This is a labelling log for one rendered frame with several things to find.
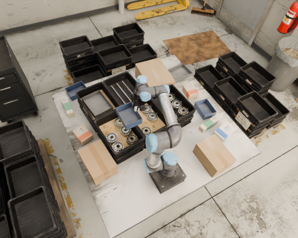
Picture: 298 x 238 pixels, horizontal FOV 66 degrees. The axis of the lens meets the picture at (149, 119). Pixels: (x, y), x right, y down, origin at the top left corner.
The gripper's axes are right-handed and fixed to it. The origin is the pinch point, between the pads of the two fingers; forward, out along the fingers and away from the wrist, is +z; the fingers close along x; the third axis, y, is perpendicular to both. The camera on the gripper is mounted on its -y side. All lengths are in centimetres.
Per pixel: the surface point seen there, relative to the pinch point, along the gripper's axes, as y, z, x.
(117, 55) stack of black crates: 143, 57, -46
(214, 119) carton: -19, 25, -85
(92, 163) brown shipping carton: -17, 32, 44
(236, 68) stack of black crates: 60, 47, -201
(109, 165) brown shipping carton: -25, 31, 32
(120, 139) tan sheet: -3.6, 30.9, 12.9
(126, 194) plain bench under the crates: -48, 46, 25
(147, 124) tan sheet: 0.7, 26.9, -16.0
